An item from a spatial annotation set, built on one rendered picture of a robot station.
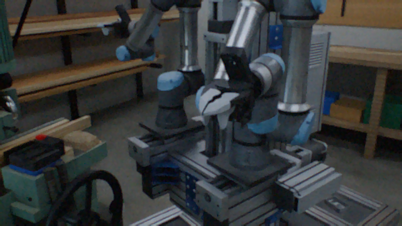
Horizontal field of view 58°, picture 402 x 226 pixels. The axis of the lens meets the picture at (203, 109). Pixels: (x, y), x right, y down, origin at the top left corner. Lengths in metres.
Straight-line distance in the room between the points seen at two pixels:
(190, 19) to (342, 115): 2.22
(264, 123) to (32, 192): 0.62
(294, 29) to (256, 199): 0.61
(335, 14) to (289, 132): 2.79
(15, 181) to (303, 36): 0.89
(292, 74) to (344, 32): 2.78
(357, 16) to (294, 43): 2.74
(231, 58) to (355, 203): 1.79
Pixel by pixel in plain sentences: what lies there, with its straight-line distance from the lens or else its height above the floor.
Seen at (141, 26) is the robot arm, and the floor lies 1.25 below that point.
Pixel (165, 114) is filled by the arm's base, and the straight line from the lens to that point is 1.61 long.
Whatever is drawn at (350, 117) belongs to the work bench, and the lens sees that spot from 3.53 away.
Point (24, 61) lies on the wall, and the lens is 3.87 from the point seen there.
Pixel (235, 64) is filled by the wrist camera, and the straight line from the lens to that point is 0.71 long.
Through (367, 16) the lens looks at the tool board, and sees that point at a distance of 3.82.
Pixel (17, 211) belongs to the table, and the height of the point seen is 0.86.
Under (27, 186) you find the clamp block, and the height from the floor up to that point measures 0.93.
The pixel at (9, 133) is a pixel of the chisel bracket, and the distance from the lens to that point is 1.21.
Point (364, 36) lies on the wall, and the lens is 3.86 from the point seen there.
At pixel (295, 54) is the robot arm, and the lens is 1.13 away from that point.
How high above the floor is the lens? 1.43
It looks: 19 degrees down
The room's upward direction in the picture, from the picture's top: straight up
